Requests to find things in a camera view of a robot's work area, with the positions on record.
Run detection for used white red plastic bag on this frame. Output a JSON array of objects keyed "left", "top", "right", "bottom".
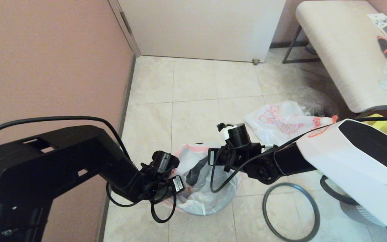
[{"left": 244, "top": 101, "right": 338, "bottom": 146}]

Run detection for white red-print plastic bag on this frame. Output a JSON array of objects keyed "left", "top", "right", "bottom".
[{"left": 173, "top": 143, "right": 243, "bottom": 216}]

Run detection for grey bin rim ring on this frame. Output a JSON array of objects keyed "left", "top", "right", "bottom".
[{"left": 262, "top": 183, "right": 320, "bottom": 242}]

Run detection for clear plastic bag dark contents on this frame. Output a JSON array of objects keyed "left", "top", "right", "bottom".
[{"left": 294, "top": 87, "right": 340, "bottom": 117}]

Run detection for white door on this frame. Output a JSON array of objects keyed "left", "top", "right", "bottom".
[{"left": 118, "top": 0, "right": 286, "bottom": 64}]

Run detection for white wood bench metal legs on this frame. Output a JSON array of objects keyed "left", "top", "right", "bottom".
[{"left": 283, "top": 0, "right": 387, "bottom": 114}]

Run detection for orange black hand tool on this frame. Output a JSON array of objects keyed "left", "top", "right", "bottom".
[{"left": 377, "top": 35, "right": 387, "bottom": 59}]

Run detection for black white printed paper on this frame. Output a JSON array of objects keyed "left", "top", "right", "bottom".
[{"left": 367, "top": 13, "right": 387, "bottom": 41}]

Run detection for grey door frame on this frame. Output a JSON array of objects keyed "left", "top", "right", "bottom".
[{"left": 109, "top": 0, "right": 142, "bottom": 57}]

